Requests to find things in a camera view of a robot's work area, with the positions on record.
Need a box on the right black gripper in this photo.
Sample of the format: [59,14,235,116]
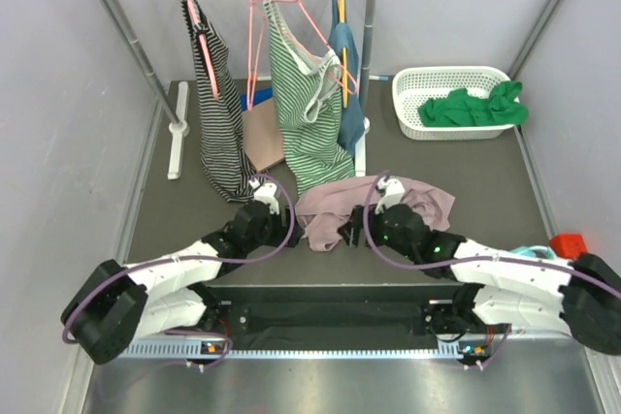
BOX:
[338,204,417,262]

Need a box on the pink tank top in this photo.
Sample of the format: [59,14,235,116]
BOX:
[295,175,455,252]

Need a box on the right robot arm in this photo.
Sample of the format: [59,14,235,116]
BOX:
[338,205,620,356]

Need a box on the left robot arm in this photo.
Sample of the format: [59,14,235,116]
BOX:
[60,201,301,365]

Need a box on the black white striped tank top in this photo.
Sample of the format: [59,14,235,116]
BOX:
[180,0,257,203]

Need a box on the green white striped tank top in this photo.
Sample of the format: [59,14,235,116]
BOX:
[264,0,355,194]

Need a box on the pink hanger under black top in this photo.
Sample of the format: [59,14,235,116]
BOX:
[185,0,219,101]

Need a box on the blue tank top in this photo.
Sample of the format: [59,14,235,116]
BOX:
[329,0,365,157]

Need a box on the empty pink hanger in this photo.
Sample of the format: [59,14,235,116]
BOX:
[246,0,267,111]

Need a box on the pink hanger under green top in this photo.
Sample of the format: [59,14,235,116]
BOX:
[275,0,358,108]

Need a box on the brown cardboard sheet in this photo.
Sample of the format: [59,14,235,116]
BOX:
[243,98,284,172]

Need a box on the blue flat object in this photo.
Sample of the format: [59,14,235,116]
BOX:
[240,87,273,111]

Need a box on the white plastic basket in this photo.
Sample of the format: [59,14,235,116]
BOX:
[392,66,513,142]

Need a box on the green garment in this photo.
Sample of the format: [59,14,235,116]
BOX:
[418,80,529,128]

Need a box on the red cube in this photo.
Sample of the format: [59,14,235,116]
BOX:
[549,233,588,261]

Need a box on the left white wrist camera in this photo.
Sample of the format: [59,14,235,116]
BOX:
[248,178,280,214]

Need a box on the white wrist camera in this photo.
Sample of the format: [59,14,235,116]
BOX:
[375,176,405,214]
[248,178,280,214]

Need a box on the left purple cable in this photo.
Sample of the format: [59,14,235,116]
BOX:
[61,173,297,367]

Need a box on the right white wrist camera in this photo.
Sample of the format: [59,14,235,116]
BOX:
[375,176,405,214]

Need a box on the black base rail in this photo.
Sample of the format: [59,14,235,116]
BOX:
[192,283,505,351]

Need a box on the white slotted cable duct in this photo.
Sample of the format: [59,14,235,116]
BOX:
[118,338,491,362]

